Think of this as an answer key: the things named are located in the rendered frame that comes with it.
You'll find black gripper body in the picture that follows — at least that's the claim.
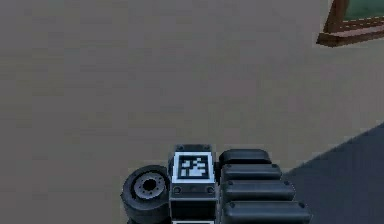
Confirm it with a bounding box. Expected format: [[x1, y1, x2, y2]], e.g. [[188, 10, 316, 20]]
[[120, 164, 172, 224]]

